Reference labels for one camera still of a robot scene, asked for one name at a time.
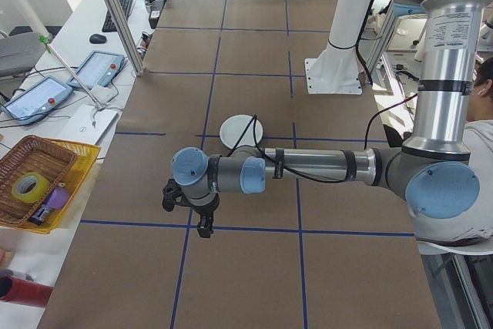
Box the red cylinder bottle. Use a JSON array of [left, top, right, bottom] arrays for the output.
[[0, 275, 54, 309]]

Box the black power box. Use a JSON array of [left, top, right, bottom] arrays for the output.
[[148, 0, 166, 30]]

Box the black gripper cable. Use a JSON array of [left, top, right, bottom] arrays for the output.
[[230, 113, 344, 183]]

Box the small black device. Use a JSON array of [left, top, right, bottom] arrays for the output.
[[27, 205, 53, 226]]

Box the yellow tape roll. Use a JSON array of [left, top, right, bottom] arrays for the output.
[[11, 171, 52, 205]]

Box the person in grey hoodie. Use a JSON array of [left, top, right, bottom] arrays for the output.
[[383, 57, 493, 246]]

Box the white plate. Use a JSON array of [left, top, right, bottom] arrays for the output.
[[219, 113, 266, 150]]

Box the black pedestal cable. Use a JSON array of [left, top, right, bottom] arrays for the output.
[[354, 34, 374, 86]]

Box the blue teach pendant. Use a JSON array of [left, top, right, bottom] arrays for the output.
[[0, 76, 74, 126], [67, 50, 128, 90]]

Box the long thin metal rod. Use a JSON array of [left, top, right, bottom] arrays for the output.
[[38, 35, 107, 110]]

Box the yellow plastic basket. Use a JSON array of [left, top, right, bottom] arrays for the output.
[[0, 136, 102, 235]]

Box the black keyboard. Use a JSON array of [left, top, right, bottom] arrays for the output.
[[101, 0, 135, 33]]

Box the grey office chair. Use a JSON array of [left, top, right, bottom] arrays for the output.
[[0, 32, 47, 79]]

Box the white pedestal column with plate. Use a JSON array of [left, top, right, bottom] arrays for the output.
[[304, 0, 386, 96]]

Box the black elbow cable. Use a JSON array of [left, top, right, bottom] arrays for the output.
[[364, 92, 420, 149]]

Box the white crumpled cloth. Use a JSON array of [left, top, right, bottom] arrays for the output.
[[90, 84, 119, 105]]

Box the white closed laptop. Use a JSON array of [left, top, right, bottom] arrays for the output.
[[57, 104, 120, 149]]

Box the brown wicker basket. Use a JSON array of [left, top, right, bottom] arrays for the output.
[[0, 135, 79, 227]]

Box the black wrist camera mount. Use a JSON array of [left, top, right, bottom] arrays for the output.
[[161, 177, 185, 213]]

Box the purple box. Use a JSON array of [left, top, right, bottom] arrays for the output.
[[45, 187, 72, 211]]

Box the aluminium profile post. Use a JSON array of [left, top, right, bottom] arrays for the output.
[[85, 0, 146, 77]]

